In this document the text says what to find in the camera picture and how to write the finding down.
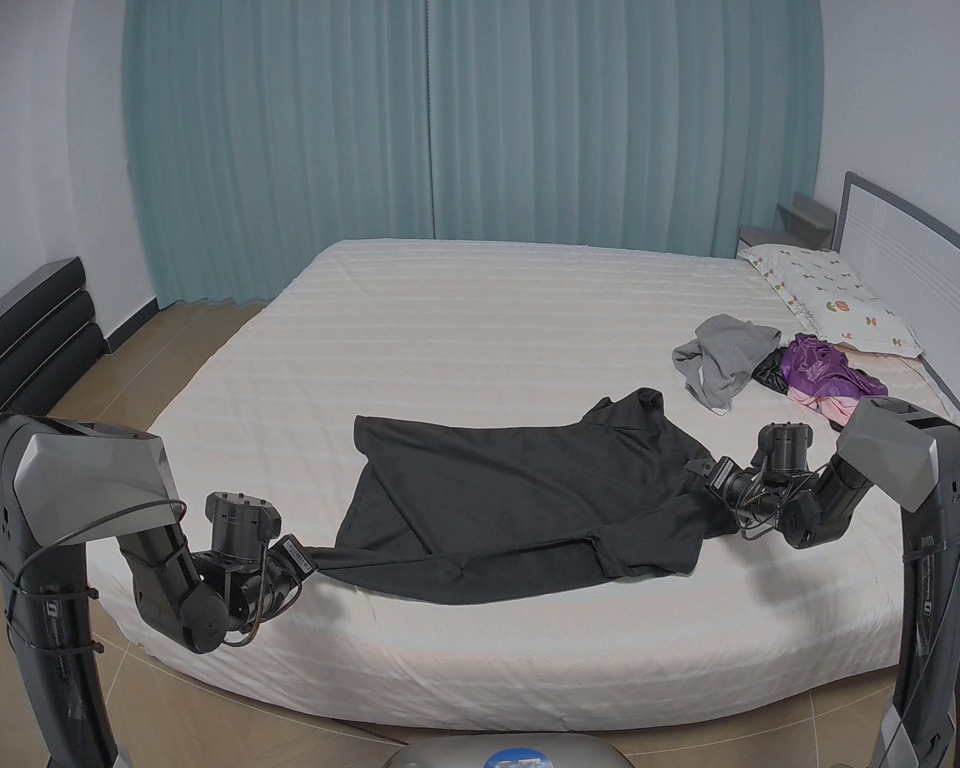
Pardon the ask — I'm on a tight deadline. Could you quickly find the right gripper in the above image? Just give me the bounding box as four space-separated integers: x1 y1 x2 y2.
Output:
684 456 760 515

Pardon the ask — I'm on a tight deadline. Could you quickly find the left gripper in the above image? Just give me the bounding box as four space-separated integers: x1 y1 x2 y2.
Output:
258 534 315 609

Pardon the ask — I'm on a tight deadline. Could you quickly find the black long-sleeved top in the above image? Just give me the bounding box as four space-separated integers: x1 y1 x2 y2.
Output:
311 387 741 607

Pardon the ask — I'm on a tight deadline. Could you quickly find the bed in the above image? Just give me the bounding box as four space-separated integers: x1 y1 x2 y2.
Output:
86 171 960 733

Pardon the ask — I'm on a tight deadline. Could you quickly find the grey garment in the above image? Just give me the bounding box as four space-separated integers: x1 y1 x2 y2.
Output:
671 315 783 417

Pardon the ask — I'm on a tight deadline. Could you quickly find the black shiny garment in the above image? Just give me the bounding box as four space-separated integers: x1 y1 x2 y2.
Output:
752 345 796 396

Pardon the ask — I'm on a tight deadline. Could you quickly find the pink garment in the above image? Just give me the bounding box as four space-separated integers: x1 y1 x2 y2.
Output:
787 393 871 426

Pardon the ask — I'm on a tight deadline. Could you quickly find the purple garment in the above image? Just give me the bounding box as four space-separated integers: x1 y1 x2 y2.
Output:
780 333 891 433

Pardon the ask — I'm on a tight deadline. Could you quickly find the white printed pillow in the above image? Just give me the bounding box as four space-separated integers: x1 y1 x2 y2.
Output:
736 243 925 360

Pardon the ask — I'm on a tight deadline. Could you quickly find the grey bedside table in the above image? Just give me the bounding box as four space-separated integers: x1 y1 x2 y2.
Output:
738 191 837 256

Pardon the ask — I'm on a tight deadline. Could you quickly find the black chest of drawers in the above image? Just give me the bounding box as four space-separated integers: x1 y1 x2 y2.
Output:
0 256 111 415

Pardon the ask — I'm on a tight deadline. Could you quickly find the blue-green curtain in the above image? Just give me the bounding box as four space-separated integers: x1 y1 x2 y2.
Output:
426 0 826 261
120 0 438 310

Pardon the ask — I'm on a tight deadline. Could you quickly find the black cable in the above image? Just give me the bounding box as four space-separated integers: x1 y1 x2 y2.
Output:
0 499 187 625
223 592 303 648
738 511 787 543

